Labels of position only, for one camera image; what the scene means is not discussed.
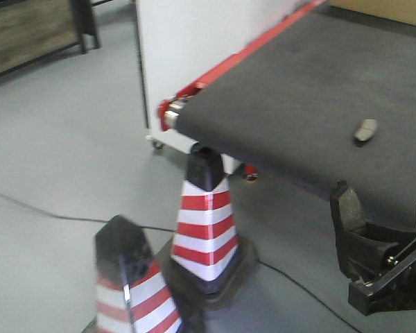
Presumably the white conveyor side panel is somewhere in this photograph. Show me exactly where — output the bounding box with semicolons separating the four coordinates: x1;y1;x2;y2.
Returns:
135;1;305;155

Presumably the black floor cable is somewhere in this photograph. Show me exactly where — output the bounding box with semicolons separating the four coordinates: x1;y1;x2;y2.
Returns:
0;189;365;333

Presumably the right red-white traffic cone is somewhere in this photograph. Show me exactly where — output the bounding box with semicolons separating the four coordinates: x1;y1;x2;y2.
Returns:
81;214;209;333

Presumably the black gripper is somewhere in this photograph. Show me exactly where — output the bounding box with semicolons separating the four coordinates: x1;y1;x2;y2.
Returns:
334;222;416;316

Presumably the red-white traffic cone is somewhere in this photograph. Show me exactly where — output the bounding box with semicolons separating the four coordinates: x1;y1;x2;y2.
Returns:
81;214;209;333
162;144;257;312

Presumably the large cardboard box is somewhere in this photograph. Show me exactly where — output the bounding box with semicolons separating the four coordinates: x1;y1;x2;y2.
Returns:
329;0;416;26

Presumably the wooden bench black frame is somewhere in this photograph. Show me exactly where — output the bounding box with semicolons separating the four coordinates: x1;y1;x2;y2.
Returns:
0;1;101;76

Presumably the black conveyor belt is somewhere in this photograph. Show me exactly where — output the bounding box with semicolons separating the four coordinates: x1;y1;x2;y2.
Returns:
175;3;416;229

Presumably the grey brake pad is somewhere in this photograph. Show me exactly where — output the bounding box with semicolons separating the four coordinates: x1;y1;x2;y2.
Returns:
353;119;378;144
329;180;367;250

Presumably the left red-white traffic cone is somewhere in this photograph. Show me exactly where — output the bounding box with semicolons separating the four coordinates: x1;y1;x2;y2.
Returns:
162;144;257;312

